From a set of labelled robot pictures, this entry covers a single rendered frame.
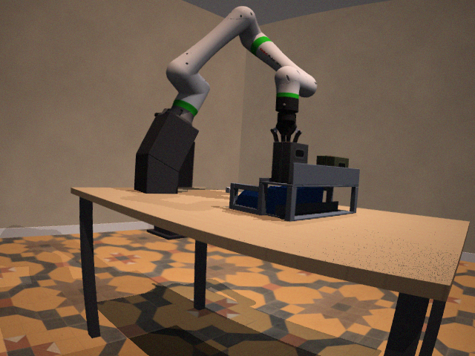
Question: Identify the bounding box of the blue bin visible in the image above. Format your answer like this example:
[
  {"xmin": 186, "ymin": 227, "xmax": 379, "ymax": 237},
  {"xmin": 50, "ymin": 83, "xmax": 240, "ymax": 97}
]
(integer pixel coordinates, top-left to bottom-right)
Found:
[
  {"xmin": 296, "ymin": 187, "xmax": 318, "ymax": 204},
  {"xmin": 314, "ymin": 188, "xmax": 324, "ymax": 202},
  {"xmin": 237, "ymin": 186, "xmax": 287, "ymax": 214}
]

